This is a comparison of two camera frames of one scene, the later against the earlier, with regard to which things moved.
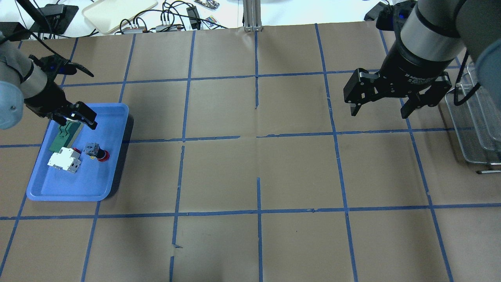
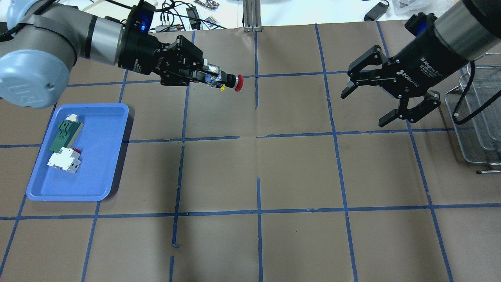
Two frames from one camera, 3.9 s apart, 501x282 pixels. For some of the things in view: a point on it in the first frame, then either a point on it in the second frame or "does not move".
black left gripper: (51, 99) → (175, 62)
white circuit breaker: (67, 159) does not move
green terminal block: (65, 136) does not move
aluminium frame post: (252, 11) does not move
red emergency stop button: (94, 151) → (222, 80)
